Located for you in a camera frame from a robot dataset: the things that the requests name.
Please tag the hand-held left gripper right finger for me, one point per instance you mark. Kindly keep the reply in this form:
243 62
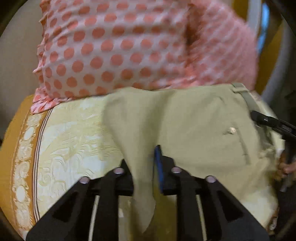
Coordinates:
159 162

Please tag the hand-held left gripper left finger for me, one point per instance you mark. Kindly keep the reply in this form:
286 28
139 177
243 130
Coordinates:
124 178

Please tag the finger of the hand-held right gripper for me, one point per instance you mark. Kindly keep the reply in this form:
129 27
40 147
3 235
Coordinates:
272 122

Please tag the khaki pants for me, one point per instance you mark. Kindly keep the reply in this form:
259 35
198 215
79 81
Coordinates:
196 129

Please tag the person's right hand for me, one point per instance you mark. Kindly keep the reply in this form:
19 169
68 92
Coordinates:
286 168

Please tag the yellow patterned bedsheet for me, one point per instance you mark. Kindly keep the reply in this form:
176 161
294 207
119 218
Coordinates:
69 143

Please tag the pink polka dot cloth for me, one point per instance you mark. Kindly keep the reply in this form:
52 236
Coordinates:
138 46

